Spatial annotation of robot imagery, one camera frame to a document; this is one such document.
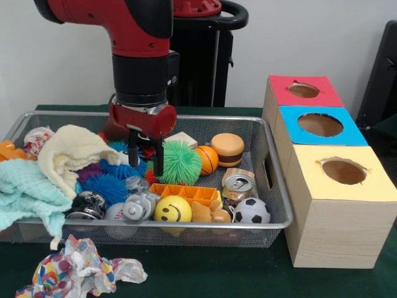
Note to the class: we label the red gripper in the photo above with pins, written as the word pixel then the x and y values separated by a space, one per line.
pixel 145 124

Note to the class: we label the silver pull-tab can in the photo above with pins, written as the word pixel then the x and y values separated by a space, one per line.
pixel 239 186

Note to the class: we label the mint green cloth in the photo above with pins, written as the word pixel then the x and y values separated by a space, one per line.
pixel 28 192

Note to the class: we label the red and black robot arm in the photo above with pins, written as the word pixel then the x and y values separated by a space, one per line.
pixel 139 46

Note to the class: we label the colourful dotted cloth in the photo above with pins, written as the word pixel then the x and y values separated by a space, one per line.
pixel 77 270

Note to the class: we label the cream white cloth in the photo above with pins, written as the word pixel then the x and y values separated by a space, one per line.
pixel 71 149

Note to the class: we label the orange toy basketball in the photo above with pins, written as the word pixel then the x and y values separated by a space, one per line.
pixel 208 159

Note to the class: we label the green spiky ball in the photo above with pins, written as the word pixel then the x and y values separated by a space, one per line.
pixel 180 163

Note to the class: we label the shallow mesh bin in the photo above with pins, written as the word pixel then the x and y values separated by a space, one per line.
pixel 248 149

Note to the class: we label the toy hamburger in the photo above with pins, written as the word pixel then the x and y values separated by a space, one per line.
pixel 228 149

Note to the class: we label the black and white soccer ball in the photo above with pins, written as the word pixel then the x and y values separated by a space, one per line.
pixel 252 211

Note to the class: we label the yellow ball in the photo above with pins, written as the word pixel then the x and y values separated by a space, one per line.
pixel 172 209

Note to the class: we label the dark green table cloth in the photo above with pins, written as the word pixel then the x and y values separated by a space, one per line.
pixel 217 273
pixel 389 127

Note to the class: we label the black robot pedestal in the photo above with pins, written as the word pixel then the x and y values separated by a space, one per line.
pixel 204 77

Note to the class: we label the small clear plastic container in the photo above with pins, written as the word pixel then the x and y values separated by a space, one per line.
pixel 136 183

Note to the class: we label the wooden box with three holes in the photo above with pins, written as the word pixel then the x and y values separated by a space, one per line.
pixel 335 232

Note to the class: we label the orange plastic tray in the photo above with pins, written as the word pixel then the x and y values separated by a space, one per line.
pixel 186 192

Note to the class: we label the black upright panel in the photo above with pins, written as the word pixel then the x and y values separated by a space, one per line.
pixel 381 77

